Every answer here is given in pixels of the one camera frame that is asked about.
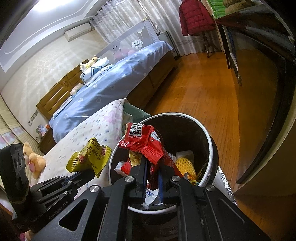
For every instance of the large yellow foam fruit net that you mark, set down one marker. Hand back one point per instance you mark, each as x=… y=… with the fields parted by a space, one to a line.
x=185 y=165

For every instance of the flat blue white pillow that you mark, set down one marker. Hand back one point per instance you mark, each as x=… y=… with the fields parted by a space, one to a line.
x=64 y=105

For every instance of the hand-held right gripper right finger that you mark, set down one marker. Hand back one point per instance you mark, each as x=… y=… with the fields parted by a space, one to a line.
x=165 y=187

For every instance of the brown plush toy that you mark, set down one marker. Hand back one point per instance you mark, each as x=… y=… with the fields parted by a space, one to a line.
x=238 y=5

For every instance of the orange snack wrapper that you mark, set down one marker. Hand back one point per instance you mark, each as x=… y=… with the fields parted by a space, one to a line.
x=193 y=179

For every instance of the large bed with blue sheet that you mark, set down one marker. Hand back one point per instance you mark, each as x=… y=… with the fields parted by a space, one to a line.
x=115 y=78

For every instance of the wall switch panel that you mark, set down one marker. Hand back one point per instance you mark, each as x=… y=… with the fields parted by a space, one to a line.
x=34 y=115

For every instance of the dark wooden cabinet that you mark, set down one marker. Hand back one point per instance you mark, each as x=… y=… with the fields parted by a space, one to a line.
x=254 y=69

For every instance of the red padded jacket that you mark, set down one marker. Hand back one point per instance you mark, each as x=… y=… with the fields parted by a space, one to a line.
x=196 y=18

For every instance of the folded blue white blanket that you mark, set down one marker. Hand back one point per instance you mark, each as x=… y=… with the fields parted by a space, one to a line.
x=92 y=71

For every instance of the small orange box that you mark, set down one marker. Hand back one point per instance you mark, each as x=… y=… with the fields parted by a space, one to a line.
x=46 y=127

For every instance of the small pink pillow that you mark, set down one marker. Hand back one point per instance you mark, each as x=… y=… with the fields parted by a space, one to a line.
x=76 y=89

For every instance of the white round waste bin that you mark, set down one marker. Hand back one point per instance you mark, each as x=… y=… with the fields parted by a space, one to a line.
x=185 y=129

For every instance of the grey bed guard rail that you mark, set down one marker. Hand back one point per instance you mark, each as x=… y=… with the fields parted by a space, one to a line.
x=129 y=39

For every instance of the beige teddy bear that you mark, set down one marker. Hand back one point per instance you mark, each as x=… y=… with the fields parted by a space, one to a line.
x=34 y=160

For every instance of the white wall air conditioner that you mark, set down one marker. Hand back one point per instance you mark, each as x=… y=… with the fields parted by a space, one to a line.
x=77 y=32

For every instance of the yellow plush toy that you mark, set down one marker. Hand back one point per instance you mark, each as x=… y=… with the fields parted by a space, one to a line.
x=89 y=62

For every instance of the white foam fruit net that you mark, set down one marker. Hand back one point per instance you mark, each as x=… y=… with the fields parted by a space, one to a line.
x=185 y=154

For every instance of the small picture box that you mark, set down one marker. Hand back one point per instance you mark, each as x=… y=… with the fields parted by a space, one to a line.
x=39 y=129

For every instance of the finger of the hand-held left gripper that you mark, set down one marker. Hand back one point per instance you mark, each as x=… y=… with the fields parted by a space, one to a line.
x=81 y=184
x=79 y=175

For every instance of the yellow green snack wrapper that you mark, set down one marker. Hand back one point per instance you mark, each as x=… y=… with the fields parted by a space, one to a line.
x=90 y=157

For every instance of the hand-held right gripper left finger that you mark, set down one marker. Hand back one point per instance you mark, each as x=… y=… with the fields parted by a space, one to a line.
x=140 y=183

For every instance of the grey patterned curtain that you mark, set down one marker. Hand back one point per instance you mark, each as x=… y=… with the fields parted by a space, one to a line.
x=161 y=16

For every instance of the silver foil mat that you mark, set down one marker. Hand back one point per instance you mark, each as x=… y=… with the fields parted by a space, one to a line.
x=227 y=187

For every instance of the brown wooden nightstand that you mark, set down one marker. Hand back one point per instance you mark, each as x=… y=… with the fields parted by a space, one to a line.
x=47 y=141

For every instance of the red snack wrapper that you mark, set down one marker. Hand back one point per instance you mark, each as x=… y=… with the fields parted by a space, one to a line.
x=143 y=141

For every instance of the blue and white wrapper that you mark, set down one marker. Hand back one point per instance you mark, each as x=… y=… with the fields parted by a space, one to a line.
x=151 y=194

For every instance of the brown wooden headboard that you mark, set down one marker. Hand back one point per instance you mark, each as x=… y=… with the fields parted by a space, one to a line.
x=55 y=95

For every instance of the green cloth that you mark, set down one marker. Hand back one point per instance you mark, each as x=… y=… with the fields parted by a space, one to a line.
x=136 y=112

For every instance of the stack of green boxes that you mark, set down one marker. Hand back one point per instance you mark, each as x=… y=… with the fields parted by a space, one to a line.
x=217 y=8

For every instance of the cream louvred wardrobe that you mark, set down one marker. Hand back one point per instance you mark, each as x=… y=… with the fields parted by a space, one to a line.
x=9 y=129

